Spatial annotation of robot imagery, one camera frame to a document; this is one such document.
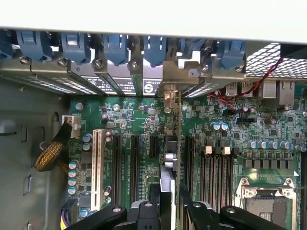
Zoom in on red and black twisted wire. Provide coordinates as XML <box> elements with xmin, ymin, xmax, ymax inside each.
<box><xmin>207</xmin><ymin>57</ymin><xmax>285</xmax><ymax>110</ymax></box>

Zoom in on silver ethernet port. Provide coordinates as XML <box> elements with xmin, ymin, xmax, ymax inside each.
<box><xmin>278</xmin><ymin>80</ymin><xmax>296</xmax><ymax>106</ymax></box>

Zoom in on black yellow braided cable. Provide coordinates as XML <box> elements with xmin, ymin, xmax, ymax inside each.
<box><xmin>33</xmin><ymin>123</ymin><xmax>73</xmax><ymax>173</ymax></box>

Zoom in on grey open PC case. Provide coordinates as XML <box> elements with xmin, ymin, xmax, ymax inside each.
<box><xmin>0</xmin><ymin>23</ymin><xmax>307</xmax><ymax>230</ymax></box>

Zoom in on green motherboard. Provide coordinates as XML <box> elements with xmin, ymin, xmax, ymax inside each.
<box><xmin>68</xmin><ymin>81</ymin><xmax>307</xmax><ymax>230</ymax></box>

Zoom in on white power connector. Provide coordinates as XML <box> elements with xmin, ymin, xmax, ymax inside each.
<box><xmin>61</xmin><ymin>115</ymin><xmax>82</xmax><ymax>138</ymax></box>

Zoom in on black RAM slot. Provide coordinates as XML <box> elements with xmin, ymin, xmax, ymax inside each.
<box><xmin>221</xmin><ymin>146</ymin><xmax>231</xmax><ymax>209</ymax></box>
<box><xmin>212</xmin><ymin>146</ymin><xmax>222</xmax><ymax>212</ymax></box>
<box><xmin>230</xmin><ymin>147</ymin><xmax>241</xmax><ymax>207</ymax></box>
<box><xmin>201</xmin><ymin>145</ymin><xmax>213</xmax><ymax>209</ymax></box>

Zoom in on silver rear port block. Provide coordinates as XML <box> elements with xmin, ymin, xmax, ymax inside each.
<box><xmin>262</xmin><ymin>82</ymin><xmax>278</xmax><ymax>99</ymax></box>

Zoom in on silver USB port block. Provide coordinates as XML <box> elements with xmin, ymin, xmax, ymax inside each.
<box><xmin>225</xmin><ymin>81</ymin><xmax>254</xmax><ymax>98</ymax></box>

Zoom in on long black expansion slot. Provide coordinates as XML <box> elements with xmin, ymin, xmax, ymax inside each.
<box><xmin>112</xmin><ymin>133</ymin><xmax>123</xmax><ymax>206</ymax></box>
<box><xmin>130</xmin><ymin>134</ymin><xmax>141</xmax><ymax>205</ymax></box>
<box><xmin>185</xmin><ymin>136</ymin><xmax>196</xmax><ymax>194</ymax></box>

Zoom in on black connector purple yellow wires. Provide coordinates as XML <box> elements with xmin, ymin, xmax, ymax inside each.
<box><xmin>60</xmin><ymin>198</ymin><xmax>79</xmax><ymax>230</ymax></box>

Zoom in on white PCI expansion slot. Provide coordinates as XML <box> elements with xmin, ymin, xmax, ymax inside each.
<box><xmin>91</xmin><ymin>128</ymin><xmax>106</xmax><ymax>212</ymax></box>

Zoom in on silver perforated slot cover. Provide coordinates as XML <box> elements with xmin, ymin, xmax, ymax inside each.
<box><xmin>92</xmin><ymin>58</ymin><xmax>126</xmax><ymax>97</ymax></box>
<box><xmin>129</xmin><ymin>59</ymin><xmax>145</xmax><ymax>97</ymax></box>
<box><xmin>181</xmin><ymin>62</ymin><xmax>246</xmax><ymax>99</ymax></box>
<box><xmin>0</xmin><ymin>57</ymin><xmax>78</xmax><ymax>96</ymax></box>
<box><xmin>67</xmin><ymin>59</ymin><xmax>106</xmax><ymax>96</ymax></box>

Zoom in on silver CPU socket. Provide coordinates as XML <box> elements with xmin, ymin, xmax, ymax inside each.
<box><xmin>234</xmin><ymin>176</ymin><xmax>301</xmax><ymax>230</ymax></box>

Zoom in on short black expansion slot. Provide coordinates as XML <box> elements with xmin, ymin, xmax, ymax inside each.
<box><xmin>149</xmin><ymin>135</ymin><xmax>160</xmax><ymax>159</ymax></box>

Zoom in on blue slot retaining clip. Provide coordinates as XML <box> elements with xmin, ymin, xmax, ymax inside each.
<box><xmin>219</xmin><ymin>40</ymin><xmax>247</xmax><ymax>70</ymax></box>
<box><xmin>16</xmin><ymin>30</ymin><xmax>54</xmax><ymax>63</ymax></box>
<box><xmin>103</xmin><ymin>34</ymin><xmax>129</xmax><ymax>67</ymax></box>
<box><xmin>60</xmin><ymin>32</ymin><xmax>92</xmax><ymax>66</ymax></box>
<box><xmin>142</xmin><ymin>35</ymin><xmax>167</xmax><ymax>68</ymax></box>
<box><xmin>0</xmin><ymin>30</ymin><xmax>14</xmax><ymax>60</ymax></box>

